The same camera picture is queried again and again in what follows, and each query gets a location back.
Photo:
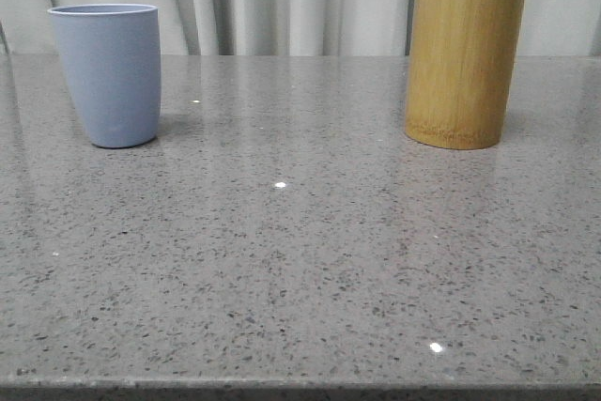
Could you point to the blue plastic cup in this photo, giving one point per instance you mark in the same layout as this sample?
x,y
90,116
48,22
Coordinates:
x,y
111,58

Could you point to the bamboo cylinder holder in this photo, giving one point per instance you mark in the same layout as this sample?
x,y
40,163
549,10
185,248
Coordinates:
x,y
461,62

